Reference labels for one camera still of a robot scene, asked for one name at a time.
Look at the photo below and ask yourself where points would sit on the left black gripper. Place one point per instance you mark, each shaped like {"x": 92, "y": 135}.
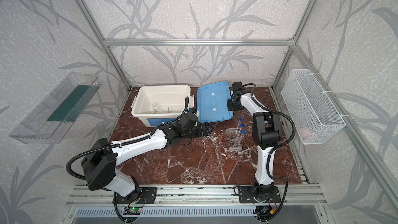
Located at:
{"x": 198, "y": 130}

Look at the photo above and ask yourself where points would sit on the clear acrylic wall shelf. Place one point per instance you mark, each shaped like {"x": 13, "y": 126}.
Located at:
{"x": 49, "y": 122}

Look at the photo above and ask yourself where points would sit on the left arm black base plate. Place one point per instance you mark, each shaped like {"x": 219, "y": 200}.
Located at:
{"x": 144, "y": 195}

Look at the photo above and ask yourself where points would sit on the green circuit board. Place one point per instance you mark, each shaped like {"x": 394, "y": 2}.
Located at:
{"x": 132, "y": 211}

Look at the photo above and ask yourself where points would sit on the pink item in basket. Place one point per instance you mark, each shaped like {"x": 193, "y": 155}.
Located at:
{"x": 306, "y": 133}

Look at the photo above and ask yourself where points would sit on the clear acrylic test tube rack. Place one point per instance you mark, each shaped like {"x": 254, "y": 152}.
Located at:
{"x": 234, "y": 144}

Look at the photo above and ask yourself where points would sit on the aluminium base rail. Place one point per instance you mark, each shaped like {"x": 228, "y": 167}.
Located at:
{"x": 198, "y": 195}

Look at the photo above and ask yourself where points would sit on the blue capped test tube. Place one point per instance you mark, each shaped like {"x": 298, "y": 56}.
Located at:
{"x": 239, "y": 128}
{"x": 241, "y": 137}

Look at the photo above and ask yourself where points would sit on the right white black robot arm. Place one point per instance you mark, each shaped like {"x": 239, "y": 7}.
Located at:
{"x": 266, "y": 133}

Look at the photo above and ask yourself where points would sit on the white plastic storage bin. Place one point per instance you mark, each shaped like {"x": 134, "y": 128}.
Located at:
{"x": 166, "y": 96}

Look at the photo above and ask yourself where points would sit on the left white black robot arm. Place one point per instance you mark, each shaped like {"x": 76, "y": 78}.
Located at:
{"x": 98, "y": 166}

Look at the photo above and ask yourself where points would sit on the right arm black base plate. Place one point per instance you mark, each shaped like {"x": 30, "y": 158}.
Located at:
{"x": 250, "y": 194}

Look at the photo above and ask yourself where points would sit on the white wire mesh basket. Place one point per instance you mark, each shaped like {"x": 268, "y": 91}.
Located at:
{"x": 310, "y": 106}

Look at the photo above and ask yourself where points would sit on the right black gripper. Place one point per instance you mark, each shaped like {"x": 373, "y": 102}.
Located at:
{"x": 235, "y": 103}

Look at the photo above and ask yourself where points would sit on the blue plastic bin lid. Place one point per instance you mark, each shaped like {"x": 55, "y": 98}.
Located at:
{"x": 212, "y": 102}

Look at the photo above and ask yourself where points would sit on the small clear glass beaker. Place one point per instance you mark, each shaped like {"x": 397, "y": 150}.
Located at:
{"x": 155, "y": 105}

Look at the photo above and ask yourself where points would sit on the clear glass alcohol lamp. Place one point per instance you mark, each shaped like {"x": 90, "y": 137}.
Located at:
{"x": 159, "y": 112}

